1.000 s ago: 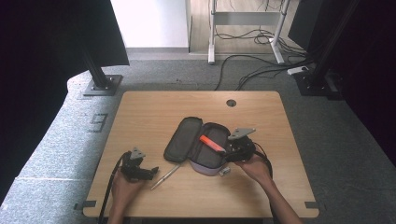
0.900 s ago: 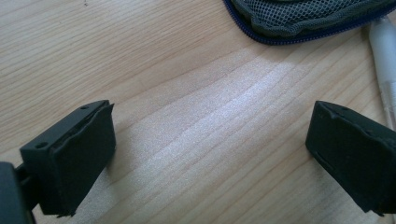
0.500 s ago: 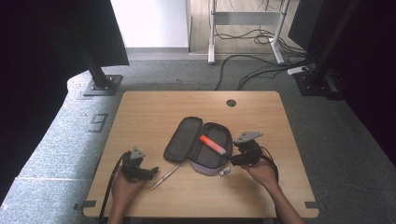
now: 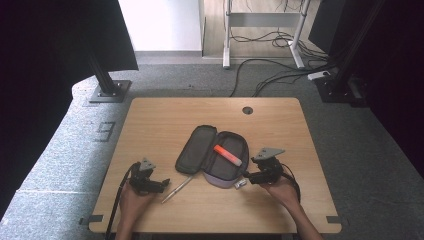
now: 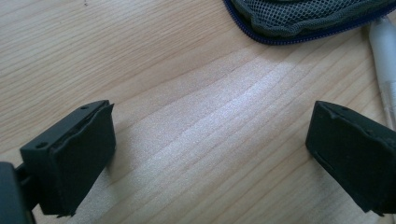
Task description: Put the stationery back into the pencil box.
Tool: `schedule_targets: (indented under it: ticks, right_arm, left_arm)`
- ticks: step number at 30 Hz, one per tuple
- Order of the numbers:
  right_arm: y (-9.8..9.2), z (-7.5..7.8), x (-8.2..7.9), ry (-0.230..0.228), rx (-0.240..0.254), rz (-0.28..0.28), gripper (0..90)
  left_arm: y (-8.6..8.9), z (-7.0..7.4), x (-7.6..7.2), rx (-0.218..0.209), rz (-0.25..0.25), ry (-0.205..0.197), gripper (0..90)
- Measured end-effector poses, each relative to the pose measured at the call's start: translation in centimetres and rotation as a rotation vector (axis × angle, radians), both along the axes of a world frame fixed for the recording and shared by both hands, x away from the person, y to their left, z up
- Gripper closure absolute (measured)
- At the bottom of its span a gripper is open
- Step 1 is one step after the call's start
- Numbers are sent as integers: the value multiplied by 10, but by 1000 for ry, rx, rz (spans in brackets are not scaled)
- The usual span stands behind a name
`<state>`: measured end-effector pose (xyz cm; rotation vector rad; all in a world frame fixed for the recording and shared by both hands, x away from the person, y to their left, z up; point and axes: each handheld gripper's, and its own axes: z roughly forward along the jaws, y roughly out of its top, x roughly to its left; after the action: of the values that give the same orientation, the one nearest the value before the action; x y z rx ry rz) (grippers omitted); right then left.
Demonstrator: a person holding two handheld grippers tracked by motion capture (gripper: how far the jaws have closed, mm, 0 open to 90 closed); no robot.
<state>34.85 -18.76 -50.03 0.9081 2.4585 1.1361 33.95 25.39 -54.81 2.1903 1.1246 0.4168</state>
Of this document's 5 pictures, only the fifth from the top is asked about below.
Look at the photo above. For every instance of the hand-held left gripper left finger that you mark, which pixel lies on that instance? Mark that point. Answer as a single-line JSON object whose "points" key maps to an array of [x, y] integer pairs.
{"points": [[77, 161]]}

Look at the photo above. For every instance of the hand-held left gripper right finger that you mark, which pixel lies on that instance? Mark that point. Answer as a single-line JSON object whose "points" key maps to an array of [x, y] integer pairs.
{"points": [[351, 155]]}

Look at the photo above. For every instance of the silver white pen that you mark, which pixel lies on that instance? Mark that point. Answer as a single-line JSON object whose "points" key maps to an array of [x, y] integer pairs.
{"points": [[386, 62]]}

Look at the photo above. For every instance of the dark grey pencil case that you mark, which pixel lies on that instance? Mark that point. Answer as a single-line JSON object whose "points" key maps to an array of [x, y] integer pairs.
{"points": [[299, 18]]}

